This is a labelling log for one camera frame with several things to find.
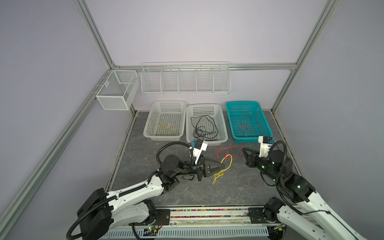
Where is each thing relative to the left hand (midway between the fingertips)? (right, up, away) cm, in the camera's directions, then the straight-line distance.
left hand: (223, 172), depth 55 cm
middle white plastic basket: (+4, +28, +58) cm, 64 cm away
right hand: (+12, +6, +15) cm, 20 cm away
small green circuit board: (-33, -35, +17) cm, 51 cm away
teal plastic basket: (+29, +20, +60) cm, 70 cm away
